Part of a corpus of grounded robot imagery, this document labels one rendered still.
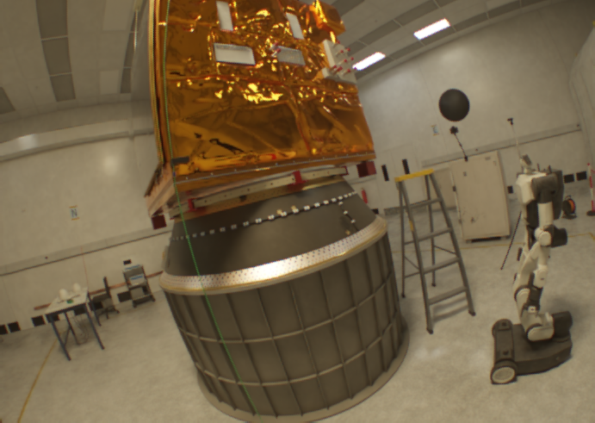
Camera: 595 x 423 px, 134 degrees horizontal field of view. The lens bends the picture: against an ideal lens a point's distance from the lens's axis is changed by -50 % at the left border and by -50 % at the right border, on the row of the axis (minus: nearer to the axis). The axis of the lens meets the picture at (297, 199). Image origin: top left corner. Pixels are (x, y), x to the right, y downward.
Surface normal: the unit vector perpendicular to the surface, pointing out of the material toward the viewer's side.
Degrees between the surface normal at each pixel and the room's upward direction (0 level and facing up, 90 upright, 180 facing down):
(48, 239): 90
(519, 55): 90
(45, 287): 90
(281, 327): 90
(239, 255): 62
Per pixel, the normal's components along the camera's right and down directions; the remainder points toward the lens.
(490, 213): -0.74, 0.19
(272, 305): 0.07, 0.00
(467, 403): -0.24, -0.97
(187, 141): 0.52, -0.11
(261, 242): -0.04, -0.46
